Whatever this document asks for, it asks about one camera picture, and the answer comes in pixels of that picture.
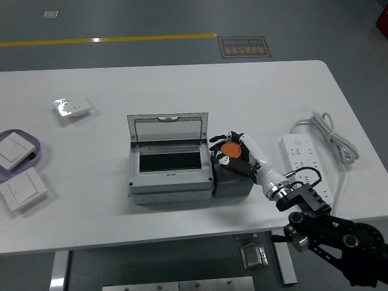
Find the metal floor socket box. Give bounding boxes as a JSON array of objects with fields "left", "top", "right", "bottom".
[{"left": 240, "top": 242, "right": 269, "bottom": 270}]

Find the white table leg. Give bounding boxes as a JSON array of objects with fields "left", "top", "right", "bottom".
[
  {"left": 48, "top": 250, "right": 70, "bottom": 291},
  {"left": 272, "top": 238, "right": 298, "bottom": 285}
]

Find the white wall switch panel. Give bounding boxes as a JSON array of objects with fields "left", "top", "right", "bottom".
[
  {"left": 0, "top": 135, "right": 36, "bottom": 171},
  {"left": 0, "top": 167, "right": 49, "bottom": 212}
]

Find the orange cylinder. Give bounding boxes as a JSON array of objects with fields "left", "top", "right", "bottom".
[{"left": 219, "top": 142, "right": 243, "bottom": 176}]

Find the white power cord with plug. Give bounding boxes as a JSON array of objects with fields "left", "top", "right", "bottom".
[{"left": 290, "top": 111, "right": 361, "bottom": 213}]

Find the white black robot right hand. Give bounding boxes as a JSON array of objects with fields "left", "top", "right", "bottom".
[{"left": 208, "top": 130, "right": 290, "bottom": 199}]

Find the grey cube with round hole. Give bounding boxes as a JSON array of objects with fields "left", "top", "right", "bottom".
[{"left": 210, "top": 153, "right": 255, "bottom": 200}]

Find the purple tray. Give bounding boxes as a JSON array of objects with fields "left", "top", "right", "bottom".
[{"left": 0, "top": 129, "right": 42, "bottom": 182}]

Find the white power strip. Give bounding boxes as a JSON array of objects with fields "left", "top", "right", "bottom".
[{"left": 279, "top": 134, "right": 333, "bottom": 207}]

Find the grey metal plate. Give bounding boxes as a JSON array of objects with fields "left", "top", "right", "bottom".
[
  {"left": 178, "top": 276, "right": 255, "bottom": 291},
  {"left": 102, "top": 281, "right": 179, "bottom": 291}
]

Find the red object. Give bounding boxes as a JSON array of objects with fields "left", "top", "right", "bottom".
[{"left": 375, "top": 5, "right": 388, "bottom": 31}]

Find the brown floor sign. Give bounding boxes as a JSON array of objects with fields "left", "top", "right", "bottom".
[{"left": 217, "top": 36, "right": 272, "bottom": 59}]

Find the glossy white wall socket panel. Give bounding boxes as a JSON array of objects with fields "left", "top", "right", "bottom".
[{"left": 53, "top": 97, "right": 93, "bottom": 119}]

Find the grey enclosure box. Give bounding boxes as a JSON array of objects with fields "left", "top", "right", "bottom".
[{"left": 126, "top": 112, "right": 215, "bottom": 206}]

